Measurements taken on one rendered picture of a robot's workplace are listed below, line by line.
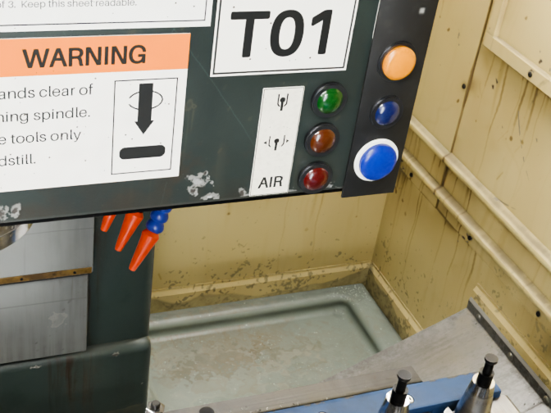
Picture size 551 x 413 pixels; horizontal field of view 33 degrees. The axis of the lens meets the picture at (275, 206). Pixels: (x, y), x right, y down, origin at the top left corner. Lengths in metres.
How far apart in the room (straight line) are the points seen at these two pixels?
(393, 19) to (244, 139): 0.13
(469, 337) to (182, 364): 0.62
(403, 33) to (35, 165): 0.26
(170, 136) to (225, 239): 1.44
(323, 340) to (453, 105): 0.64
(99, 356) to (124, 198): 1.03
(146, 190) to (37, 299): 0.89
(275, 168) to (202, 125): 0.07
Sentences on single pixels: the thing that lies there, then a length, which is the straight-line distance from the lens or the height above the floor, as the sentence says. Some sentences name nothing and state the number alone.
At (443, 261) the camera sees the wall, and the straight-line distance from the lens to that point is 1.99.
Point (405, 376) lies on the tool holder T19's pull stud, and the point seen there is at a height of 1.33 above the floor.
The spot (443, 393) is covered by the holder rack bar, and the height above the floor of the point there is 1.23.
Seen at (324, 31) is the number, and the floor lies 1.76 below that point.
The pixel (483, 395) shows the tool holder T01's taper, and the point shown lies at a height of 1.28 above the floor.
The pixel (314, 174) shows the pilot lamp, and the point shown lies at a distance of 0.67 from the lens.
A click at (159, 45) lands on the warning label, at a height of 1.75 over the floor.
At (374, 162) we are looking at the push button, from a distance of 0.68.
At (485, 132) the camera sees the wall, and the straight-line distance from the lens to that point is 1.82.
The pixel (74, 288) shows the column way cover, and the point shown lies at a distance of 1.51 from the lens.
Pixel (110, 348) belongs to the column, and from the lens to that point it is 1.65.
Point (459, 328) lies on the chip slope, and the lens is 1.89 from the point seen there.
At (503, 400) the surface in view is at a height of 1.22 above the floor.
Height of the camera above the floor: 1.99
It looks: 33 degrees down
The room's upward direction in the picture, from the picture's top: 9 degrees clockwise
